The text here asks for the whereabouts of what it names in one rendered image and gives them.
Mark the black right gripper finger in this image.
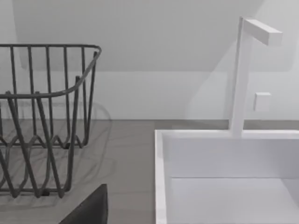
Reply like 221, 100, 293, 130
58, 183, 108, 224

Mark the white sink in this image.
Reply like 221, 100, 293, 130
154, 129, 299, 224

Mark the tall white tap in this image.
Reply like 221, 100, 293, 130
230, 15, 284, 139

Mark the grey wire basket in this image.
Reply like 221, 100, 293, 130
0, 44, 102, 198

